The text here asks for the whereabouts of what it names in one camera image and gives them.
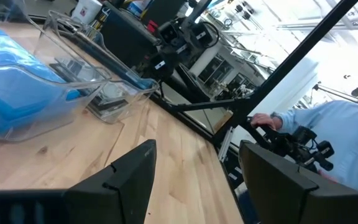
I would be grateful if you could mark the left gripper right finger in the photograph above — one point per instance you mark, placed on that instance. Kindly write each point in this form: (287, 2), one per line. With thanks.
(278, 193)

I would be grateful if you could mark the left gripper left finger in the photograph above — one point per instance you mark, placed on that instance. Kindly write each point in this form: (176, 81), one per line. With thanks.
(120, 193)

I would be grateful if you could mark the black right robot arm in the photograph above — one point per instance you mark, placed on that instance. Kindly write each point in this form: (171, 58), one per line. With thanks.
(172, 59)

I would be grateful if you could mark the person's hand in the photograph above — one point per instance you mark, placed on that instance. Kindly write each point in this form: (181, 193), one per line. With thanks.
(264, 119)

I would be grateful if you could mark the person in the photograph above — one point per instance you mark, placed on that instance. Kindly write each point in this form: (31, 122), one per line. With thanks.
(346, 140)

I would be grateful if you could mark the clear plastic bin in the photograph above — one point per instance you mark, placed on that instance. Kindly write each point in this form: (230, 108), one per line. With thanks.
(137, 96)
(90, 90)

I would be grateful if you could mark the black cabinet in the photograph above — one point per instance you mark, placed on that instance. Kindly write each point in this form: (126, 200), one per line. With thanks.
(126, 40)

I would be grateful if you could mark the black metal frame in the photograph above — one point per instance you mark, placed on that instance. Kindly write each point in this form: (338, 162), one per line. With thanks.
(291, 59)

